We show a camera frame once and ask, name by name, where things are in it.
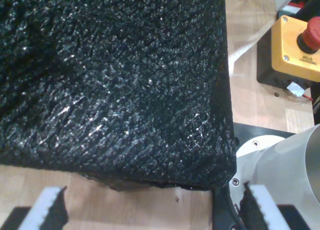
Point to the yellow emergency stop box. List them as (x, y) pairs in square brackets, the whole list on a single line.
[(282, 47)]

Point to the black bubble wrap mat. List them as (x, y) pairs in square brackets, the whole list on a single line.
[(112, 77)]

